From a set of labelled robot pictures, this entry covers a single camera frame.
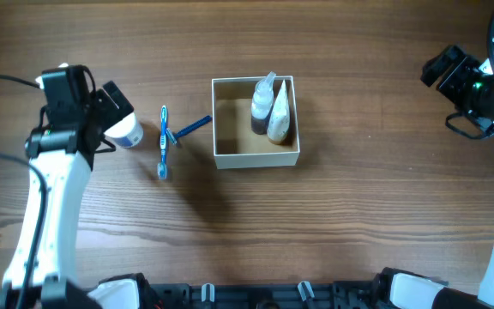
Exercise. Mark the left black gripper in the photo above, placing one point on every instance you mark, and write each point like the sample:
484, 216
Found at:
112, 100

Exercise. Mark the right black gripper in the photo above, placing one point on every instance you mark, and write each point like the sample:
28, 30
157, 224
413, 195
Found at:
451, 75

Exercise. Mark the white lidded jar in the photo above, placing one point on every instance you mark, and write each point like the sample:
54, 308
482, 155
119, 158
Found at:
127, 133

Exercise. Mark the blue disposable razor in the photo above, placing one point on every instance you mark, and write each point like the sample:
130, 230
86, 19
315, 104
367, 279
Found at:
174, 137

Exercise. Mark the blue white toothbrush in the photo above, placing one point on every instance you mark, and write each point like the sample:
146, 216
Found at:
162, 168

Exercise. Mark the clear cap dark bottle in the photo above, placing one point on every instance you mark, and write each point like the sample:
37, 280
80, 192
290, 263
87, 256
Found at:
262, 103

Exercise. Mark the white squeeze tube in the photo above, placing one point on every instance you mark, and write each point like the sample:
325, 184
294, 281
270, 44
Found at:
279, 121

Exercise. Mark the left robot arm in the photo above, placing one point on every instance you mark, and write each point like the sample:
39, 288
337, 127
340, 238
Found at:
42, 270

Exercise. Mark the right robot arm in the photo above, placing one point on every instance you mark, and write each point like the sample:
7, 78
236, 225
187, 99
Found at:
401, 289

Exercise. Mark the open cardboard box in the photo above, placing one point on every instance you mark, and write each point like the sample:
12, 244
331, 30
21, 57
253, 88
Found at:
235, 144

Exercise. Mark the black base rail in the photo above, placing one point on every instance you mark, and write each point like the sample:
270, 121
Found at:
336, 295

